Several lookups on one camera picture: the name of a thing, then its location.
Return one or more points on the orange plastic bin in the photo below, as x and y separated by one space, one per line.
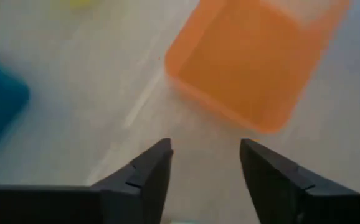
245 68

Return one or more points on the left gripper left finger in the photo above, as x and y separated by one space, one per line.
149 186

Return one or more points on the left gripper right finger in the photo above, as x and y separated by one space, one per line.
279 193

